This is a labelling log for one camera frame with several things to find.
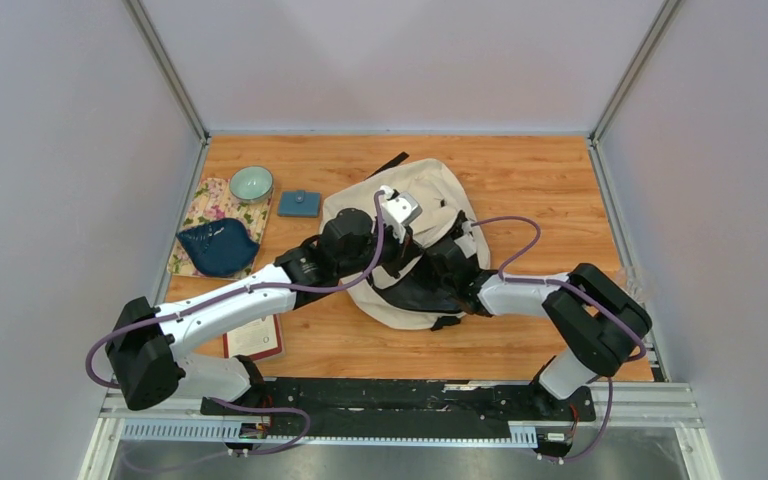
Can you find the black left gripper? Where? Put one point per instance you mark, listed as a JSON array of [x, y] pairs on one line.
[[405, 250]]

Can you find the beige canvas backpack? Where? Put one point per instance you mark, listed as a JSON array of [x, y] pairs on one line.
[[411, 302]]

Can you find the red bordered book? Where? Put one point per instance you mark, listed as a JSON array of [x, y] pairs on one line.
[[259, 340]]

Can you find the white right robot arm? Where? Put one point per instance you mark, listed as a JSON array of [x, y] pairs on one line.
[[602, 326]]

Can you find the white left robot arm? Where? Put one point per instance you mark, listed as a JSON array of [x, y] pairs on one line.
[[152, 348]]

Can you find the small blue wallet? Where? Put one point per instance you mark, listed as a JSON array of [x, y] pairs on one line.
[[299, 204]]

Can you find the pale green ceramic bowl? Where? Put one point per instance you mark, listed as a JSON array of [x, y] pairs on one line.
[[251, 184]]

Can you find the clear plastic cup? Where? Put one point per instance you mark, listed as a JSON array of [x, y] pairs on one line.
[[635, 283]]

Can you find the dark blue leaf dish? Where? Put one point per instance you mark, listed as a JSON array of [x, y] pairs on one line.
[[220, 248]]

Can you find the floral cloth placemat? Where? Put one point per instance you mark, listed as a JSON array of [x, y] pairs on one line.
[[213, 201]]

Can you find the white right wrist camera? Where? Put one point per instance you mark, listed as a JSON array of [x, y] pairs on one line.
[[466, 241]]

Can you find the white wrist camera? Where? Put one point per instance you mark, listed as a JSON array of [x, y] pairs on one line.
[[397, 210], [466, 241]]

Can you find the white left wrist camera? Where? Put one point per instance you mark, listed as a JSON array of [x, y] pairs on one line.
[[397, 210]]

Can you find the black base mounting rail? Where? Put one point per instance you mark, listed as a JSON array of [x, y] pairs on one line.
[[410, 410]]

